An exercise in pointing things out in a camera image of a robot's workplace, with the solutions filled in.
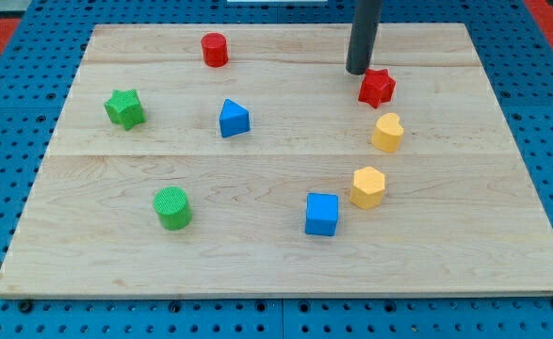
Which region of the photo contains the green cylinder block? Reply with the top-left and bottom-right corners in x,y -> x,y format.
153,186 -> 192,231

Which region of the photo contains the blue triangle block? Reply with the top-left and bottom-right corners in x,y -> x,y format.
219,99 -> 251,137

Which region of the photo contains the red cylinder block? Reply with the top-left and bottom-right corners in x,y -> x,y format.
201,32 -> 229,68

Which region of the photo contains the yellow hexagon block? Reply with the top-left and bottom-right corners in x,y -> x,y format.
350,167 -> 386,210

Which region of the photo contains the light wooden board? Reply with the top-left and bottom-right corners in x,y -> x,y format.
0,24 -> 553,299

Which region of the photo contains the green star block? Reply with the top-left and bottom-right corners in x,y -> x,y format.
104,89 -> 146,131

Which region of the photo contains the yellow heart block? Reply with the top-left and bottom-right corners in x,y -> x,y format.
371,112 -> 404,153

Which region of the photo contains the blue cube block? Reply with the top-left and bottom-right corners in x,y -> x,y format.
304,192 -> 339,236

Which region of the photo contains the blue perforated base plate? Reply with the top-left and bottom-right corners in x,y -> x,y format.
0,1 -> 553,338

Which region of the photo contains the red star block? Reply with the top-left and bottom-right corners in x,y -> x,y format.
358,69 -> 396,108

